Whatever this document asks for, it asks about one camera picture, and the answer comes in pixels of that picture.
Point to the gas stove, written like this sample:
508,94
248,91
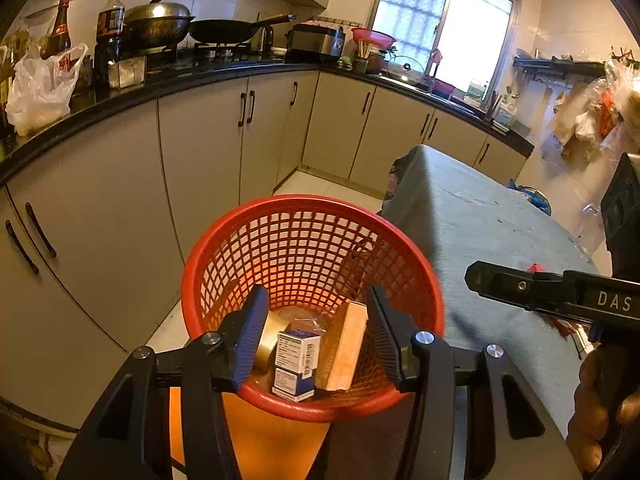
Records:
220,52

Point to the metal wok lid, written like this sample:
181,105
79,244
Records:
160,10

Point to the dark soy sauce bottle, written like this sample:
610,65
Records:
110,25

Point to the blue plastic bag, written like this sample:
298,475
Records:
537,202

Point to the steel wok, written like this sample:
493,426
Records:
155,35

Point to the black wall rack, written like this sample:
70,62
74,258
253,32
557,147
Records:
560,65

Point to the dark chopstick holder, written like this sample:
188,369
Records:
361,65

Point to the wooden block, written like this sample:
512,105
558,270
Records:
347,345

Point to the clear plastic bag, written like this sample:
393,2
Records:
590,227

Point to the steel kettle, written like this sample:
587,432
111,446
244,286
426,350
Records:
264,39

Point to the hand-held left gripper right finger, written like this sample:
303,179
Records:
382,330

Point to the wall hook rail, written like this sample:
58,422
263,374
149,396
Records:
332,22

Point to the clear plastic wrap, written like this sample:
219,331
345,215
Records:
310,317

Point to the red colander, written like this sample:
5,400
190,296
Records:
372,36

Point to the black and silver rice cooker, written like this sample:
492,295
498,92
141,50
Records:
315,42

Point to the kitchen window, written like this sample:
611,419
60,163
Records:
475,35

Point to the red plastic mesh basket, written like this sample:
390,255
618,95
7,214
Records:
300,240

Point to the dark cooking pot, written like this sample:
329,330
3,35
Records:
377,60

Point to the bundle of chopsticks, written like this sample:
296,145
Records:
364,51

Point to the gold tape roll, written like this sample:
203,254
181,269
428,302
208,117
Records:
272,340

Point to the glass pot lid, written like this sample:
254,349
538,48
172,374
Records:
406,70

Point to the clear plastic jug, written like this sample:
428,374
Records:
505,115

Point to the white plastic bag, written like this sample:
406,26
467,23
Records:
40,90

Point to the cooking oil bottle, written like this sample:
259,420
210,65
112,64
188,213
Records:
10,75

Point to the small red scrap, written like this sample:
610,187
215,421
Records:
537,267

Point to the red bowl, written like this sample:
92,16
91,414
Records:
444,90

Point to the square metal container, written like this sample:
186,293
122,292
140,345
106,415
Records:
127,72

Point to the orange stool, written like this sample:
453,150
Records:
270,440

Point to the black frying pan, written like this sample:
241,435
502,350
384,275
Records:
220,31

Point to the black kitchen countertop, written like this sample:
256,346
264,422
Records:
150,92

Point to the bunch of hanging plastic bags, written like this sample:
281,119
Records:
590,120

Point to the dark floral cloth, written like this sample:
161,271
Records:
400,175

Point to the white and blue small box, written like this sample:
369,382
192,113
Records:
292,387
297,352

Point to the green label bottle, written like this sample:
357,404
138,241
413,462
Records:
476,94

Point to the person's right hand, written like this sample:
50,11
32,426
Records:
585,410

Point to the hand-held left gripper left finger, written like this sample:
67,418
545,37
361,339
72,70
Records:
252,332

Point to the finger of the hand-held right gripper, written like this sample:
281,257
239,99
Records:
520,286

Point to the green scouring cloth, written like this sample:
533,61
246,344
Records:
345,61

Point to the row of beige cabinet doors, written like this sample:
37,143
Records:
100,210

